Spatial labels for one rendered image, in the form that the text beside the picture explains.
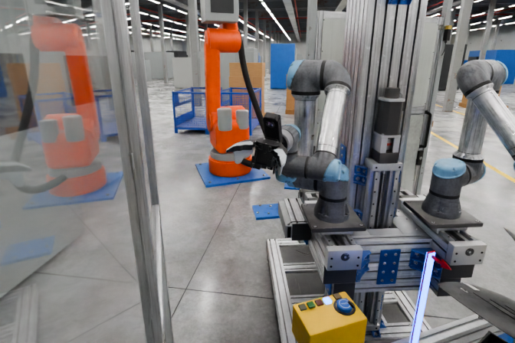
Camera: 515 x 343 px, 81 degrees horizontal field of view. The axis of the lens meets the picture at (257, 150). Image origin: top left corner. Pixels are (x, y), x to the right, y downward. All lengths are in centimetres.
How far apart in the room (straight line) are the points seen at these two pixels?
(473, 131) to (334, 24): 118
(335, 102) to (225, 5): 333
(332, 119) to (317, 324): 62
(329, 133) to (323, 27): 132
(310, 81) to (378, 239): 73
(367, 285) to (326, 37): 156
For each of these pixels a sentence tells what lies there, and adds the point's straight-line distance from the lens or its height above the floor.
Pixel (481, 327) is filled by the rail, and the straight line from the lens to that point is 136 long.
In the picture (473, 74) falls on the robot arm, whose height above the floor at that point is 163.
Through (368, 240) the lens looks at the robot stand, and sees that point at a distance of 143.
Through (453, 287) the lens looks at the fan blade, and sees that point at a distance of 89.
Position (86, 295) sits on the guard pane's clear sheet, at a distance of 25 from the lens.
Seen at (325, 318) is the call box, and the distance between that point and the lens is 87.
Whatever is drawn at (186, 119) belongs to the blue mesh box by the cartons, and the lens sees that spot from 728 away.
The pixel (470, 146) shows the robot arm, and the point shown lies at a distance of 159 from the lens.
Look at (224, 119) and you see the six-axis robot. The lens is 418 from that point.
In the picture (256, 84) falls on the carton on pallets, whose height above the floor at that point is 102.
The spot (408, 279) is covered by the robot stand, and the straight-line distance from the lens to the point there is 163.
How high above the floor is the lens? 169
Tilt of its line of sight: 17 degrees down
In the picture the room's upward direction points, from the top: straight up
